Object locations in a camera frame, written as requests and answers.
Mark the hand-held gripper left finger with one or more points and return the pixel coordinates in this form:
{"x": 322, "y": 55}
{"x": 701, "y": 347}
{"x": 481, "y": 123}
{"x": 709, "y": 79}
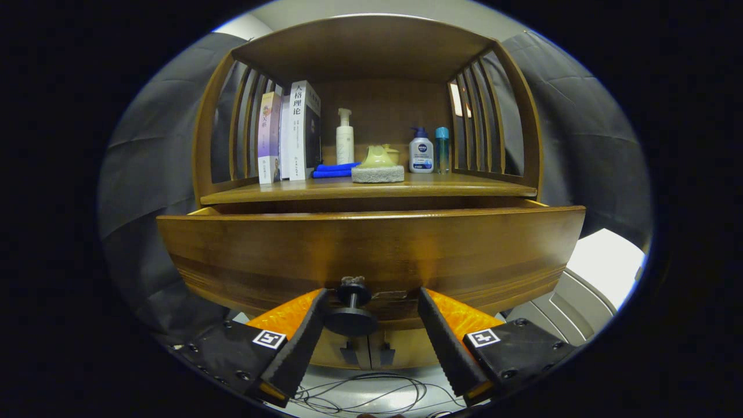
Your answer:
{"x": 302, "y": 342}

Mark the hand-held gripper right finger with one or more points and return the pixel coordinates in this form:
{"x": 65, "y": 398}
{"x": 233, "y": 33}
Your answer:
{"x": 447, "y": 342}

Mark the black drawer knob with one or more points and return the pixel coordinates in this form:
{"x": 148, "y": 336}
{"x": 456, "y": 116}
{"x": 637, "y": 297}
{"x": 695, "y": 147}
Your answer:
{"x": 353, "y": 318}

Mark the brown wooden drawer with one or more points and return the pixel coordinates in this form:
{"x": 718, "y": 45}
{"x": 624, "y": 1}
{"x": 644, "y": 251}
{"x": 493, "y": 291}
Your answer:
{"x": 371, "y": 249}

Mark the wooden cabinet door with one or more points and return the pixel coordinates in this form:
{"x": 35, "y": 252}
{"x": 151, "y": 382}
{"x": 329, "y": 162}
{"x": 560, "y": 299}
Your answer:
{"x": 415, "y": 351}
{"x": 329, "y": 355}

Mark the brown wooden countertop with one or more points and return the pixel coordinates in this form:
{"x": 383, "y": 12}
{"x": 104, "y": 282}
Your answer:
{"x": 464, "y": 184}

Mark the brown wooden cabinet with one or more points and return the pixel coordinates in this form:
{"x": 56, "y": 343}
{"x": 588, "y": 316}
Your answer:
{"x": 365, "y": 52}

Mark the grey ribbed panel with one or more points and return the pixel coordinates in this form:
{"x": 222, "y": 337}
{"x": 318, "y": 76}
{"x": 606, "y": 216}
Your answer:
{"x": 569, "y": 310}

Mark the blue folded cloth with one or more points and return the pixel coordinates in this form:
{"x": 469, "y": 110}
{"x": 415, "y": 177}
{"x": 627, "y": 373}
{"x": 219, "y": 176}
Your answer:
{"x": 332, "y": 170}

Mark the white flat sheet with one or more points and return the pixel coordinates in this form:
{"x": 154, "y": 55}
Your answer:
{"x": 609, "y": 255}

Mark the white bottle blue cap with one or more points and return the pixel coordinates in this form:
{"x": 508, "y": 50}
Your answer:
{"x": 421, "y": 155}

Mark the slim teal bottle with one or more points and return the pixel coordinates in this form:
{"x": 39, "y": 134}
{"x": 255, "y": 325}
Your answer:
{"x": 442, "y": 150}

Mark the yellow lidded teacup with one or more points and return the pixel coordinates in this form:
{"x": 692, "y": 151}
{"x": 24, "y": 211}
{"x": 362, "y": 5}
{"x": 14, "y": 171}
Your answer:
{"x": 394, "y": 152}

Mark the white pump bottle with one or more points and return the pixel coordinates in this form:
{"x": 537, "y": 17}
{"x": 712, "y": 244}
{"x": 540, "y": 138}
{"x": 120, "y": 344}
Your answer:
{"x": 345, "y": 140}

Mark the pink purple book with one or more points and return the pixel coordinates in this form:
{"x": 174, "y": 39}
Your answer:
{"x": 269, "y": 136}

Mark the thick white book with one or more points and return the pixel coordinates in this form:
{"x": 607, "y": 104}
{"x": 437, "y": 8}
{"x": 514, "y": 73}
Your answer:
{"x": 305, "y": 128}

